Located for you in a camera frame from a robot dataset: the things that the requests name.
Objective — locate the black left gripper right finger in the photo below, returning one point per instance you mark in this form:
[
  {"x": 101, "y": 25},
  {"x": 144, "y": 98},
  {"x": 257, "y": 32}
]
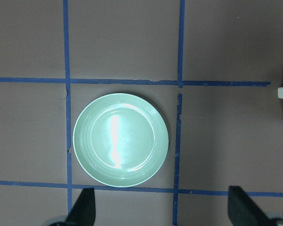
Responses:
[{"x": 243, "y": 211}]

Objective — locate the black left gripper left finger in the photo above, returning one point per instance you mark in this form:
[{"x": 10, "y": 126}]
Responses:
[{"x": 83, "y": 213}]

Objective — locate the light green plate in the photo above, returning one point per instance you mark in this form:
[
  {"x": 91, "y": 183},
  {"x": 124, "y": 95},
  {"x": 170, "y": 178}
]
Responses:
[{"x": 120, "y": 140}]

